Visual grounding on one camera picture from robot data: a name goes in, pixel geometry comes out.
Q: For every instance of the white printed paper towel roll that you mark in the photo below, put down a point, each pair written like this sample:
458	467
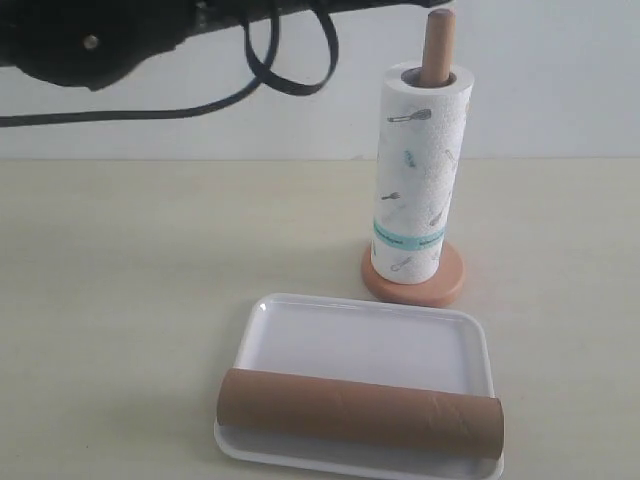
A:
421	133

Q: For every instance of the brown cardboard tube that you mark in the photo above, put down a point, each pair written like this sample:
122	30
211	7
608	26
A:
362	413

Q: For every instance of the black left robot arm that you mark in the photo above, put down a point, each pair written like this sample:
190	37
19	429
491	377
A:
94	44

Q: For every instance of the wooden paper towel holder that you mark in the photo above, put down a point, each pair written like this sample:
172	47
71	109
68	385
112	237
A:
444	286

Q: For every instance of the white rectangular tray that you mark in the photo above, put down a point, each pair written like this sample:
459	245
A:
371	342

